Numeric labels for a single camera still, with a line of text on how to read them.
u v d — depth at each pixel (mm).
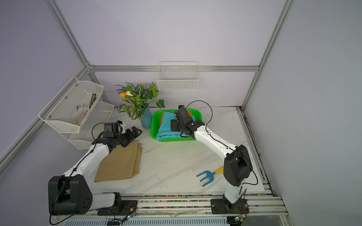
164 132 947
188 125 607
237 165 453
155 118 1041
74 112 770
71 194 407
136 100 769
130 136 764
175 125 764
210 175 843
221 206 733
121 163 859
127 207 728
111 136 662
